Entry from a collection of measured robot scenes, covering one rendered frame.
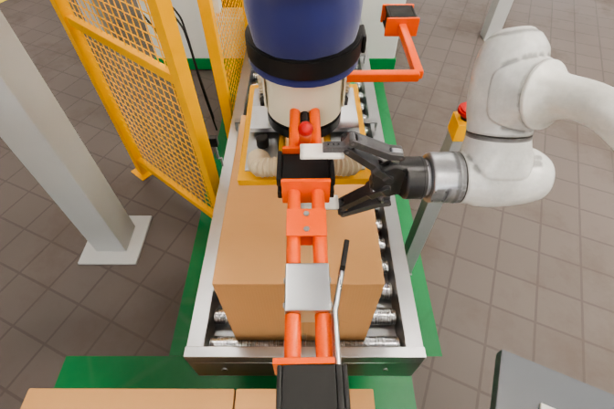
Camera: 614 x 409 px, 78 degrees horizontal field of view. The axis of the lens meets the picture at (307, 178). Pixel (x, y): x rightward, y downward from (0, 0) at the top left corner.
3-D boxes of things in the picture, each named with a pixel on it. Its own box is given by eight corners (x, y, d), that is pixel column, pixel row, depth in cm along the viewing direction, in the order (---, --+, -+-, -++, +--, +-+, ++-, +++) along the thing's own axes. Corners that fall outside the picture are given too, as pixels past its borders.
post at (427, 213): (396, 263, 195) (452, 110, 119) (409, 263, 195) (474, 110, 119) (397, 275, 191) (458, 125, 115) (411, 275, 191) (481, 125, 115)
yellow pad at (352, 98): (320, 89, 104) (321, 73, 100) (356, 89, 104) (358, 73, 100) (325, 185, 82) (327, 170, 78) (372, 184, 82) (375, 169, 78)
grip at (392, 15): (379, 21, 107) (382, 3, 103) (409, 21, 107) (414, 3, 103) (384, 36, 101) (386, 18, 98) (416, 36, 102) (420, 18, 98)
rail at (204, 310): (258, 23, 276) (255, -3, 262) (265, 23, 276) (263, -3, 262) (198, 365, 126) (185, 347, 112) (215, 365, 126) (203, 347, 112)
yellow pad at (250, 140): (250, 89, 103) (248, 74, 100) (287, 89, 104) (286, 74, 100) (238, 186, 81) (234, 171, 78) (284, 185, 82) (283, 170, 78)
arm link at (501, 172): (442, 194, 73) (449, 126, 69) (523, 193, 73) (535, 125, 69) (465, 217, 62) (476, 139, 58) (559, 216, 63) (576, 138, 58)
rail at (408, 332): (347, 24, 276) (350, -3, 262) (354, 24, 276) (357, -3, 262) (395, 365, 126) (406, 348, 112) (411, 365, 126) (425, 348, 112)
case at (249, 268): (254, 190, 156) (241, 114, 126) (351, 190, 156) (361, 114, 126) (236, 340, 117) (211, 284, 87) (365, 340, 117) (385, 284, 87)
